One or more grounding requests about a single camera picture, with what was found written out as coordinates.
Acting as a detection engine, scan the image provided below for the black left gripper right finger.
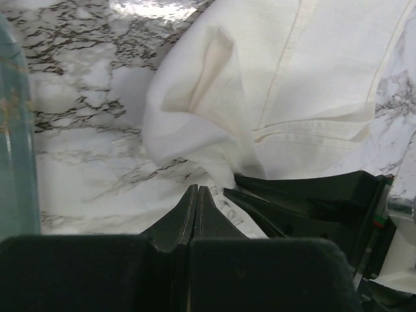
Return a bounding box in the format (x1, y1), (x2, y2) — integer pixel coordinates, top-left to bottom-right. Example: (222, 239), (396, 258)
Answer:
(189, 187), (361, 311)

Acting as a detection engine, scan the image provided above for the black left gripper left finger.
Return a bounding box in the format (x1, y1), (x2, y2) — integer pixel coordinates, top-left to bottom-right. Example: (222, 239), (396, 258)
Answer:
(1, 185), (198, 311)

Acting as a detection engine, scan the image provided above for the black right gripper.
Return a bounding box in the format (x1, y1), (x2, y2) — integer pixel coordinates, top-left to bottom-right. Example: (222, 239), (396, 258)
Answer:
(224, 170), (396, 281)

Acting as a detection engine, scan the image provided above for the cream cloth napkin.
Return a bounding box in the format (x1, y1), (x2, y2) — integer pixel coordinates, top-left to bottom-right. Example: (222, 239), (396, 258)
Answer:
(142, 1), (415, 188)

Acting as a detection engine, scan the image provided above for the green floral metal tray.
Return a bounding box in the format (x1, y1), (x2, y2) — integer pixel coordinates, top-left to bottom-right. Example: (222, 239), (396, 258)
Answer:
(1, 17), (40, 240)

